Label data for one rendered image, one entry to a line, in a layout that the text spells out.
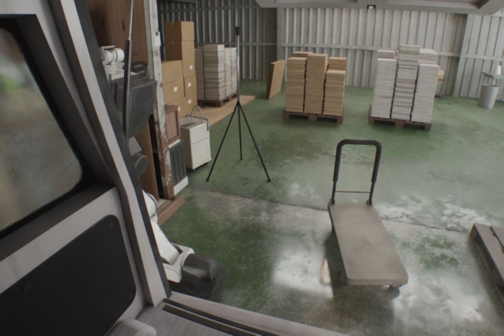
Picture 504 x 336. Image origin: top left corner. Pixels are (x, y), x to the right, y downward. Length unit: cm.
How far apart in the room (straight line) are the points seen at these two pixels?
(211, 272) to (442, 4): 178
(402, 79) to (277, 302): 446
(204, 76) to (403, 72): 377
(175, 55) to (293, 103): 232
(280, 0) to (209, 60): 451
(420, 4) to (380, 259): 148
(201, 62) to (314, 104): 241
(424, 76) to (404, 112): 70
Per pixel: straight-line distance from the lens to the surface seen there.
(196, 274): 170
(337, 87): 536
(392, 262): 208
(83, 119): 74
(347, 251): 206
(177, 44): 559
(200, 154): 345
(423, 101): 568
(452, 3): 169
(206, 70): 613
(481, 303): 238
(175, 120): 288
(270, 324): 120
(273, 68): 703
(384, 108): 563
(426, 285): 232
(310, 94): 542
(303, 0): 165
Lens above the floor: 151
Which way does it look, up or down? 21 degrees down
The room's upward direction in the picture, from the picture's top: straight up
